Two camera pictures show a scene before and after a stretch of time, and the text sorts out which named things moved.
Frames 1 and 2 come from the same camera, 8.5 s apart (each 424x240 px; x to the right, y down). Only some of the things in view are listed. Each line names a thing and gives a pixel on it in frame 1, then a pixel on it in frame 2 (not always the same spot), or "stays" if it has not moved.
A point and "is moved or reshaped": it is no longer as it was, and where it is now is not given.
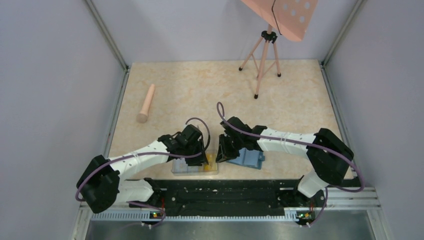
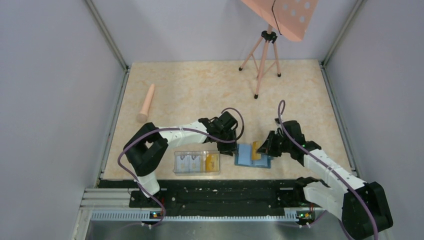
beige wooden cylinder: x=142 y=117 stays
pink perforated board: x=291 y=18 stays
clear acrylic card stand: x=180 y=168 stays
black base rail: x=229 y=195 stays
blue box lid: x=252 y=158 is moved or reshaped
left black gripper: x=197 y=160 to x=229 y=149
